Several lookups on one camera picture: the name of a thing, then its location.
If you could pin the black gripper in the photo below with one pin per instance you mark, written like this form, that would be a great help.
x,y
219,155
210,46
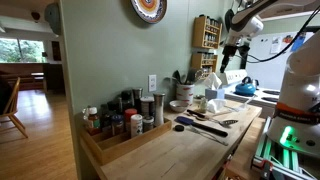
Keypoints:
x,y
230,50

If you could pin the clear glass spice bottle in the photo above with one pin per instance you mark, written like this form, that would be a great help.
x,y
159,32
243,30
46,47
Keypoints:
x,y
203,105

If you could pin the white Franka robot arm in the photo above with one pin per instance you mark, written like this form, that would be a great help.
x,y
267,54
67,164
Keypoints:
x,y
300,86

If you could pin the wide round spice container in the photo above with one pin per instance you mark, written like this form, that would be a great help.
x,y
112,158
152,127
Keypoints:
x,y
147,106

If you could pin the dark spice bottle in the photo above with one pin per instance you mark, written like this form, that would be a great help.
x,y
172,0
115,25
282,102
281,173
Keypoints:
x,y
126,98
115,106

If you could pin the white plastic spice bottle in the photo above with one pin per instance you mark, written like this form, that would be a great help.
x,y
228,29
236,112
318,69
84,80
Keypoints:
x,y
136,126

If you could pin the red-capped spice bottle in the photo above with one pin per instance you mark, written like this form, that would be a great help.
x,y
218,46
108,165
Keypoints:
x,y
129,116

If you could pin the blue-lidded spice jar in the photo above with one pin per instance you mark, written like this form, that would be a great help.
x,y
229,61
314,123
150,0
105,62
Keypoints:
x,y
117,125

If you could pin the dark glass bottle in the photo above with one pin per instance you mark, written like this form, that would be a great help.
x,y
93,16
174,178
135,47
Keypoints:
x,y
106,118

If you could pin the wooden spice tray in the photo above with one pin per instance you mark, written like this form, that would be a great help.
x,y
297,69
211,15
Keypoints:
x,y
116,146

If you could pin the white-capped brown sauce bottle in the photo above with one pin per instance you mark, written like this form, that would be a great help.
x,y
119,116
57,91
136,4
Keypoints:
x,y
93,121

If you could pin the white tissue sheet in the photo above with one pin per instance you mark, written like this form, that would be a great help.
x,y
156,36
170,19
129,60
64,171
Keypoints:
x,y
212,81

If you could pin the steel kitchen utensil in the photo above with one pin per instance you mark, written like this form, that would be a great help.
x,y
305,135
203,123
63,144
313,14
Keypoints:
x,y
199,75

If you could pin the blue enamel kettle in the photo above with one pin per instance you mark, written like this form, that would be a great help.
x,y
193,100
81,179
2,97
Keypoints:
x,y
245,88

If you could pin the blue-grey tissue box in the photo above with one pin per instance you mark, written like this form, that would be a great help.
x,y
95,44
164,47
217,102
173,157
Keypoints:
x,y
215,94

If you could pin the white refrigerator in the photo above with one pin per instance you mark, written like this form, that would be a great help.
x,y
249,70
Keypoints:
x,y
266,66

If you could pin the small metal dish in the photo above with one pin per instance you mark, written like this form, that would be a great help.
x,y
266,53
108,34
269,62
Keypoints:
x,y
199,97

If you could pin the crumpled white paper towel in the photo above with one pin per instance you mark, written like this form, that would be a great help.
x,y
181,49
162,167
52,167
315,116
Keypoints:
x,y
216,105

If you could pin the clear plastic tool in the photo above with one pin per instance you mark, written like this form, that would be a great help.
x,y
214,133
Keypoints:
x,y
241,106

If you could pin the black hanging pan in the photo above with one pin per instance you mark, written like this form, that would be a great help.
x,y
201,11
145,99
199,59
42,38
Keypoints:
x,y
229,19

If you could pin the black plastic ladle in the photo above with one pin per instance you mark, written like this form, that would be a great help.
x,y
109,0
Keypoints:
x,y
177,76

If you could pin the white red-striped utensil crock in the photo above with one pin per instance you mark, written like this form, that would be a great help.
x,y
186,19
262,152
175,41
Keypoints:
x,y
185,94

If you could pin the white kitchen stove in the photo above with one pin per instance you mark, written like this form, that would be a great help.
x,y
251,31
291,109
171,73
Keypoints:
x,y
263,98

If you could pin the white paper on refrigerator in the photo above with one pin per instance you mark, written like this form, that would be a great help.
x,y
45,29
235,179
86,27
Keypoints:
x,y
275,45

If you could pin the slotted steel serving spoon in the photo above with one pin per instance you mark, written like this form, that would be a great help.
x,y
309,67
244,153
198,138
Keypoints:
x,y
230,122

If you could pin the white ceramic bowl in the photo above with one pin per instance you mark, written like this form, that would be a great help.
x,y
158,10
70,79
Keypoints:
x,y
179,106

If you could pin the steel fork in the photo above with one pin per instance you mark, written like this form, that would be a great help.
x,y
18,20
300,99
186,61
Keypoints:
x,y
208,136

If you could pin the blue paper on refrigerator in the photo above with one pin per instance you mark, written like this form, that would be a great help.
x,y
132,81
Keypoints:
x,y
297,41

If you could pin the small black round lid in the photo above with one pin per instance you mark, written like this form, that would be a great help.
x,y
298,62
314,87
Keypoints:
x,y
179,128

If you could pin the tall dark grinder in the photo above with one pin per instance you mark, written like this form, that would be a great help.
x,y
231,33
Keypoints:
x,y
137,96

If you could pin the small black-lidded jar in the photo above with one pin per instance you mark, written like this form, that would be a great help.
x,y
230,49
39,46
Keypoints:
x,y
148,124

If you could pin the window with greenery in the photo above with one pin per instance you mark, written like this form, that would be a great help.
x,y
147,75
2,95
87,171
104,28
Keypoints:
x,y
21,50

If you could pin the wooden dining chair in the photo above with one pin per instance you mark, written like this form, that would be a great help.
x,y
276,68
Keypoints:
x,y
13,110

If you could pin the wooden wall spice rack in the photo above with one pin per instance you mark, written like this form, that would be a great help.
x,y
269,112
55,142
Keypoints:
x,y
198,61
200,33

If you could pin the colourful decorative wall plate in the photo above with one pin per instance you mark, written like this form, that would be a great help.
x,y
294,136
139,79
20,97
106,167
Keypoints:
x,y
149,9

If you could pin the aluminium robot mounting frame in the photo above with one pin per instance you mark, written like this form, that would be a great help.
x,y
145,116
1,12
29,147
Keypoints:
x,y
276,156

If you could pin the grey wall ornament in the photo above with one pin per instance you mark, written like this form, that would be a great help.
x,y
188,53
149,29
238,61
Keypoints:
x,y
52,16

